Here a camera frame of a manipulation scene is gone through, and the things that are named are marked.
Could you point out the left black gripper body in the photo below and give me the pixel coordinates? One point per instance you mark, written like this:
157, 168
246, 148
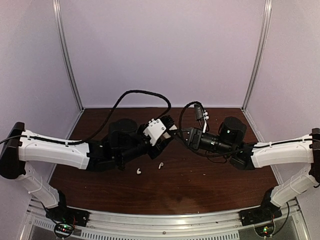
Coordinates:
158, 150

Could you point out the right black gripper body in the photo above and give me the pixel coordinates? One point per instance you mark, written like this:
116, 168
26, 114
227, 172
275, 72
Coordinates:
195, 141

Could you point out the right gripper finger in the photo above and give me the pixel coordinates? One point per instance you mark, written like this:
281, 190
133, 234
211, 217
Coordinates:
183, 131
178, 141

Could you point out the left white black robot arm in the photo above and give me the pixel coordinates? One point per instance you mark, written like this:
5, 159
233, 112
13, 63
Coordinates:
124, 142

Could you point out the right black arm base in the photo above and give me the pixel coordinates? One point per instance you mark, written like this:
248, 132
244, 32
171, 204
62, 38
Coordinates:
265, 215

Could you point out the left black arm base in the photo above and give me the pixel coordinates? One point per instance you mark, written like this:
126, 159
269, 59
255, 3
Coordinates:
65, 218

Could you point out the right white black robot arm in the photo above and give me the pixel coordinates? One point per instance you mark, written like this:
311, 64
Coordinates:
228, 143

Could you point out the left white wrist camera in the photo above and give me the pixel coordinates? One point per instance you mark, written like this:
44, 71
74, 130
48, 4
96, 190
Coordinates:
156, 128

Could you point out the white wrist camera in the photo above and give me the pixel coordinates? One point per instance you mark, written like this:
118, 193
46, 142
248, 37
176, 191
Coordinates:
202, 117
156, 128

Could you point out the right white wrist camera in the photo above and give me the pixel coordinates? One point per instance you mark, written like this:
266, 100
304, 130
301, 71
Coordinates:
202, 117

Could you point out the aluminium front rail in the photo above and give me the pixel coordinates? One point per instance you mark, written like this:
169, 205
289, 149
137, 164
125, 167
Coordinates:
220, 225

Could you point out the right aluminium frame post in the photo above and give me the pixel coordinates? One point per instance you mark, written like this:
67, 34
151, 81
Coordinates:
263, 36

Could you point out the aluminium frame post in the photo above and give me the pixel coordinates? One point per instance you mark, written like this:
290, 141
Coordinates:
65, 53
263, 36

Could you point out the left aluminium frame post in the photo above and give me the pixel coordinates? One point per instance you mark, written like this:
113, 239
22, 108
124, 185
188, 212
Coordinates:
65, 53

